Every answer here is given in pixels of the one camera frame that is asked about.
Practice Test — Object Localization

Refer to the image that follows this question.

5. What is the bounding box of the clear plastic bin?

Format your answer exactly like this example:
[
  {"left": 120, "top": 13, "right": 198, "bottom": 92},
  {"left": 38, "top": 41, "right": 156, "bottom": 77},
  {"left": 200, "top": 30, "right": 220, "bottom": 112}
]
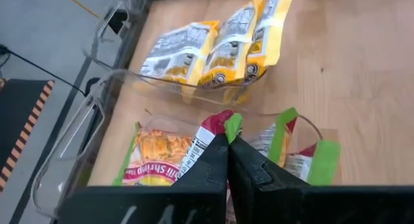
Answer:
[
  {"left": 30, "top": 70, "right": 324, "bottom": 218},
  {"left": 82, "top": 0, "right": 298, "bottom": 108}
]

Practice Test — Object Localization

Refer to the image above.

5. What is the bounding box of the green Maruchan noodle packet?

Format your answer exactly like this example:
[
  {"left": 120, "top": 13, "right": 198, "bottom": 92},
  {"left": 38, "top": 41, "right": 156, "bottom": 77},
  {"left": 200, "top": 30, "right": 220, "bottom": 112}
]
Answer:
[
  {"left": 248, "top": 107, "right": 300, "bottom": 168},
  {"left": 284, "top": 139, "right": 342, "bottom": 186},
  {"left": 113, "top": 109, "right": 243, "bottom": 187}
]

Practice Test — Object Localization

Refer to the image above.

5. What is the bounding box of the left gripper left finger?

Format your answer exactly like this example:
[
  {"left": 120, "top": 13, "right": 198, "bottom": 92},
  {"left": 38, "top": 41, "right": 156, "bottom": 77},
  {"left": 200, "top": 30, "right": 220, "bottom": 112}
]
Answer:
[{"left": 56, "top": 135, "right": 230, "bottom": 224}]

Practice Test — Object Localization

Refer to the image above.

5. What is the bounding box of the yellow hanging cable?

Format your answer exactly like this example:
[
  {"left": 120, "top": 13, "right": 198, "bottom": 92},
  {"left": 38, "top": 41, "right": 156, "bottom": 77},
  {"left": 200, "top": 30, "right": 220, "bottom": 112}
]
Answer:
[{"left": 61, "top": 0, "right": 100, "bottom": 19}]

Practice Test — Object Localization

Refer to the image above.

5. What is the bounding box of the black hazard-striped floor mat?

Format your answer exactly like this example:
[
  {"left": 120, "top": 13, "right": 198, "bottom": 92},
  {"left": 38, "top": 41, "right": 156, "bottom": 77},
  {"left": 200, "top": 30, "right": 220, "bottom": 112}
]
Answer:
[{"left": 0, "top": 78, "right": 56, "bottom": 192}]

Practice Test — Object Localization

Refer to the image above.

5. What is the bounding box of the black hanging cable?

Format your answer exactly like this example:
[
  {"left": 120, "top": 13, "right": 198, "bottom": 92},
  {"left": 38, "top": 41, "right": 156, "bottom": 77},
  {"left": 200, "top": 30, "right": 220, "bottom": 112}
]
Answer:
[{"left": 0, "top": 44, "right": 101, "bottom": 97}]

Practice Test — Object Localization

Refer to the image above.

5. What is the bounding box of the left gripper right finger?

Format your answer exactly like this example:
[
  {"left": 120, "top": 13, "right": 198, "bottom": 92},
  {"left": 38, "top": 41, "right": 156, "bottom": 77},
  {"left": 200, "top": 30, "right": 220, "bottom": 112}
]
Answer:
[{"left": 228, "top": 136, "right": 414, "bottom": 224}]

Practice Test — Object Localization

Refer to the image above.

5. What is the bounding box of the yellow Maruchan noodle packet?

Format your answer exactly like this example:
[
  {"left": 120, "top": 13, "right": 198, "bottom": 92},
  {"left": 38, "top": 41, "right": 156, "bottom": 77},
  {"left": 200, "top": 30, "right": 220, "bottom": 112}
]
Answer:
[
  {"left": 199, "top": 0, "right": 266, "bottom": 89},
  {"left": 241, "top": 0, "right": 296, "bottom": 85},
  {"left": 139, "top": 20, "right": 221, "bottom": 87}
]

